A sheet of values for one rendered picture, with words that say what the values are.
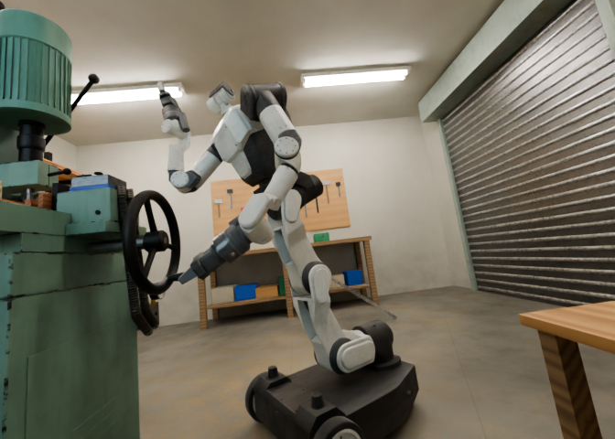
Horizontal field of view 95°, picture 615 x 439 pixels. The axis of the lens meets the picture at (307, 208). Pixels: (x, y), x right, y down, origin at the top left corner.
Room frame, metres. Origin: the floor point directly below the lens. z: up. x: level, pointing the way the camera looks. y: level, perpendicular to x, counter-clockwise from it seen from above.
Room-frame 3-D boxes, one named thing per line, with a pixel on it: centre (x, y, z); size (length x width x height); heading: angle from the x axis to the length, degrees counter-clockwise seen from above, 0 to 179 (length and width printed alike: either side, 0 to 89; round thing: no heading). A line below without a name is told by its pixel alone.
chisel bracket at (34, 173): (0.76, 0.79, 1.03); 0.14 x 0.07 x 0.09; 94
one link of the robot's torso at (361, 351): (1.35, -0.08, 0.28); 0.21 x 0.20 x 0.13; 124
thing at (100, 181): (0.78, 0.58, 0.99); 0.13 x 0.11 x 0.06; 4
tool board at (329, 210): (4.12, 0.39, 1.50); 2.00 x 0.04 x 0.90; 95
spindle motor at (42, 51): (0.76, 0.77, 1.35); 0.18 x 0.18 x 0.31
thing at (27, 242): (0.77, 0.71, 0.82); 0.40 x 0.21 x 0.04; 4
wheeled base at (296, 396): (1.34, -0.06, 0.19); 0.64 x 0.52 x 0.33; 124
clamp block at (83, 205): (0.77, 0.58, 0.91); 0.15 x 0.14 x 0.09; 4
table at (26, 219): (0.77, 0.66, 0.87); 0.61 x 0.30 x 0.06; 4
